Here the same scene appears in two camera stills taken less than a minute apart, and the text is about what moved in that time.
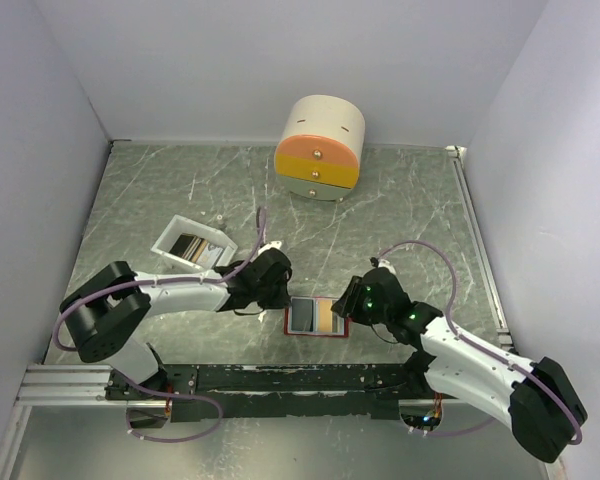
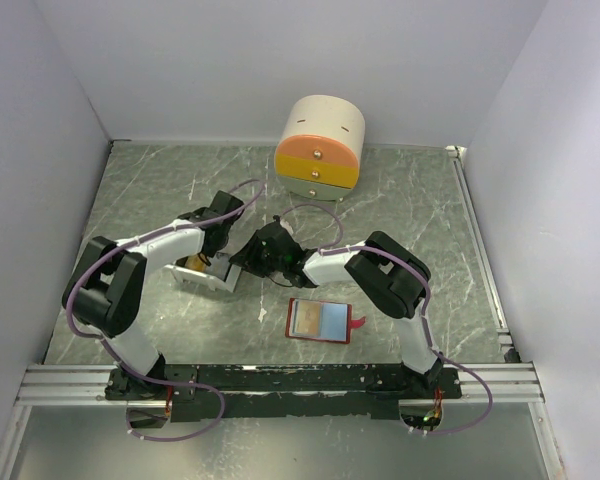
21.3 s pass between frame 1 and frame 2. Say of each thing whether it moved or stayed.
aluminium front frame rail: stayed
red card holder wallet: stayed
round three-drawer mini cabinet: stayed
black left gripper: moved
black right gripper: moved
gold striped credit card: moved
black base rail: stayed
